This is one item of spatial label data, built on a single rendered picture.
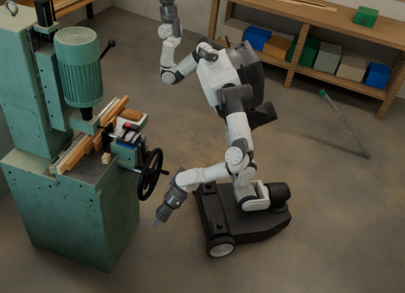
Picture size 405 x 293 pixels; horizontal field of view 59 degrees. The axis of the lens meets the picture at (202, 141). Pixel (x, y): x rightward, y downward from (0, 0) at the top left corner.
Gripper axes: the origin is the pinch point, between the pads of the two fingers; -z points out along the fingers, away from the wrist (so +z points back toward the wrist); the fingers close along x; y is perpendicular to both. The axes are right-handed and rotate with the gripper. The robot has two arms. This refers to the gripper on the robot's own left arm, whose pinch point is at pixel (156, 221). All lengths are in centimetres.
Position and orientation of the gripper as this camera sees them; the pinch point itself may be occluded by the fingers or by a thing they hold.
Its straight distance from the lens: 166.2
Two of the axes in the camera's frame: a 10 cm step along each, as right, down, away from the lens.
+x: -0.8, -1.2, 9.9
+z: 6.1, -7.9, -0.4
